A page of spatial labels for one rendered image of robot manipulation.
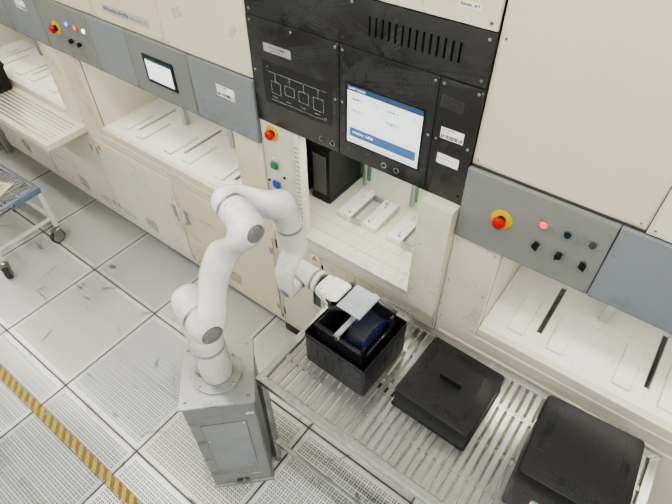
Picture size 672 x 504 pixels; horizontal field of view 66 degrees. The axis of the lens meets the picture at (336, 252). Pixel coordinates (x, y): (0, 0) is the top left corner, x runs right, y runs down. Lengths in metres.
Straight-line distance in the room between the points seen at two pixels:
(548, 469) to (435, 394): 0.43
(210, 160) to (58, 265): 1.44
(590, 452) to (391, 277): 0.96
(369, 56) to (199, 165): 1.46
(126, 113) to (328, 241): 1.64
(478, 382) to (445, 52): 1.10
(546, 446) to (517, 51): 1.10
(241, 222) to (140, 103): 2.07
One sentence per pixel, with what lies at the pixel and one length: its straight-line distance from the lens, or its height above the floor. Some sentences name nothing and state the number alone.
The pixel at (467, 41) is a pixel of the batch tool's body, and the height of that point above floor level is 1.91.
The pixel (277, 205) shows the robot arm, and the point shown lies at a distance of 1.60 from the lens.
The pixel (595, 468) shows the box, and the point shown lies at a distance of 1.74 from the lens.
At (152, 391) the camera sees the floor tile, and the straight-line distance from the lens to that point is 3.01.
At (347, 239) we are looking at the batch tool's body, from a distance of 2.31.
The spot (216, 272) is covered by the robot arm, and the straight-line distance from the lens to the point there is 1.62.
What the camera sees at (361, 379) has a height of 0.88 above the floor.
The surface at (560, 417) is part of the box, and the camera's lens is 1.78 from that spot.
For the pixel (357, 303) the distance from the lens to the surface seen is 1.79.
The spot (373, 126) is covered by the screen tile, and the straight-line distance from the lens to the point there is 1.73.
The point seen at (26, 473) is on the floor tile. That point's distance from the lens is 3.05.
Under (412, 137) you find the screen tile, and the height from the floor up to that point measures 1.58.
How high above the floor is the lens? 2.49
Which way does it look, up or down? 46 degrees down
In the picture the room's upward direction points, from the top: 1 degrees counter-clockwise
